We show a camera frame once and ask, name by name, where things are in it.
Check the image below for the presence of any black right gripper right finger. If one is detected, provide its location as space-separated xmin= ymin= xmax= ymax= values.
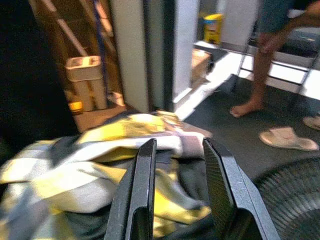
xmin=202 ymin=137 xmax=281 ymax=240

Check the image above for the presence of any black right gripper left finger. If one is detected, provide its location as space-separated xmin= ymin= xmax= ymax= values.
xmin=103 ymin=138 xmax=158 ymax=240

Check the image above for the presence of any yellow grey plaid shirt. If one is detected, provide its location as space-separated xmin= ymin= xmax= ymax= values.
xmin=0 ymin=111 xmax=213 ymax=240

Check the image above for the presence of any black floor fan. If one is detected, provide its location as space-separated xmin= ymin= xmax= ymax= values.
xmin=252 ymin=157 xmax=320 ymax=240

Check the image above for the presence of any beige sandal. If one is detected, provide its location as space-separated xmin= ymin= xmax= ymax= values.
xmin=302 ymin=115 xmax=320 ymax=131
xmin=258 ymin=126 xmax=320 ymax=152

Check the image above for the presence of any small orange object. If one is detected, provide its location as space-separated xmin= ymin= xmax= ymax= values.
xmin=68 ymin=100 xmax=84 ymax=113

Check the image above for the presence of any person in blue shorts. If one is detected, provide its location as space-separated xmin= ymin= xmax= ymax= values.
xmin=229 ymin=0 xmax=320 ymax=119

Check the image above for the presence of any cream plastic bin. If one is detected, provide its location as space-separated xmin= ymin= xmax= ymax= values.
xmin=65 ymin=55 xmax=109 ymax=112

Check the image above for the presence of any white metal rack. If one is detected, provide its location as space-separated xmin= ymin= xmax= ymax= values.
xmin=236 ymin=27 xmax=320 ymax=95

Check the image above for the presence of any brown cardboard box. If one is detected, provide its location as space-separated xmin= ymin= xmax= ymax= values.
xmin=191 ymin=48 xmax=214 ymax=86

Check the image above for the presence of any blue pole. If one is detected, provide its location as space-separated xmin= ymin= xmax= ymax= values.
xmin=92 ymin=0 xmax=110 ymax=94

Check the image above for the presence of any yellow plastic container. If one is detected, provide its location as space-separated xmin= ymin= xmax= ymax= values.
xmin=203 ymin=13 xmax=224 ymax=45

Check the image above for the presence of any white door frame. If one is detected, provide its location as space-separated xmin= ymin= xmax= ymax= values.
xmin=111 ymin=0 xmax=201 ymax=113

